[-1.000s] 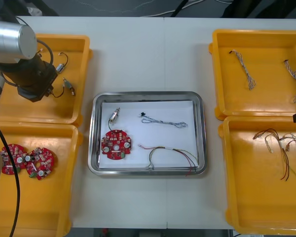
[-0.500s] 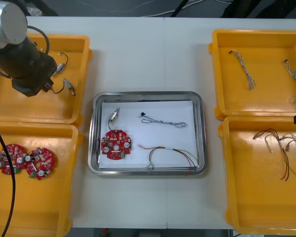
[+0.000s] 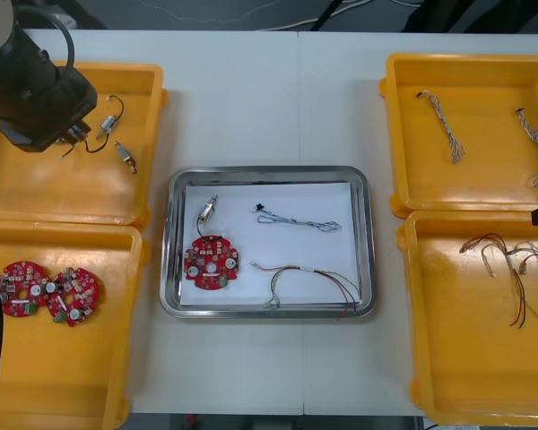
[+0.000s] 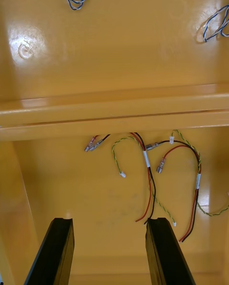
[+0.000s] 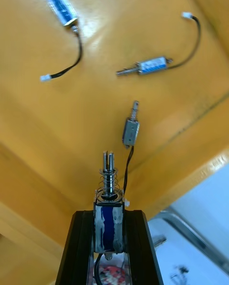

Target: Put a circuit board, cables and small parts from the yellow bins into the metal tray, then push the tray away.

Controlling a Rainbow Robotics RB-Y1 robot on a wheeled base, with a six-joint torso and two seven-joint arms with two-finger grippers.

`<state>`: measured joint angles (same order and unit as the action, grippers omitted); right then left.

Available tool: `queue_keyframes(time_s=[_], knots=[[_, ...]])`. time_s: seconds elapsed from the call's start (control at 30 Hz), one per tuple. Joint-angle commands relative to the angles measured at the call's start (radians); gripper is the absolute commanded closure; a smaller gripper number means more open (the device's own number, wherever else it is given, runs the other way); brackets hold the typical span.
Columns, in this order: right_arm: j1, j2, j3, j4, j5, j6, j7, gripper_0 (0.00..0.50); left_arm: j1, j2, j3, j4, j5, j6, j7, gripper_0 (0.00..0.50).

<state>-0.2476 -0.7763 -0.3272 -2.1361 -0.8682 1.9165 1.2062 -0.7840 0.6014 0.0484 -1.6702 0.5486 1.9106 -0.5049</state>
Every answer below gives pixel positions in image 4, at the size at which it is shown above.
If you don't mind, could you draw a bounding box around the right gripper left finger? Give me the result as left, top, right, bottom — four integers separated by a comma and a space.
23, 217, 75, 285

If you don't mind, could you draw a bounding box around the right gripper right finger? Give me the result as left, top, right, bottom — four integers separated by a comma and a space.
145, 217, 197, 285

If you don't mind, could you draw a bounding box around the yellow-orange plastic bin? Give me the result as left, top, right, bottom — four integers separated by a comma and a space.
0, 0, 229, 126
0, 110, 229, 285

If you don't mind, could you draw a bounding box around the red black green-yellow wire harness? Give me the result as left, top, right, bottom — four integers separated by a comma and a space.
83, 132, 177, 227
146, 129, 229, 243

